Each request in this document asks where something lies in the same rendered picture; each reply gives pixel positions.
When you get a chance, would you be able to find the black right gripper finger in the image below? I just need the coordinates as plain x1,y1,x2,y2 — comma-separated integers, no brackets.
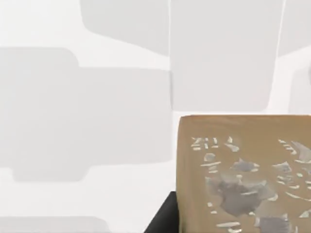
143,191,181,233

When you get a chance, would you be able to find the brown box with silver print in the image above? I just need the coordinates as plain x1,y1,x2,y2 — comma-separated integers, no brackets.
175,115,311,233

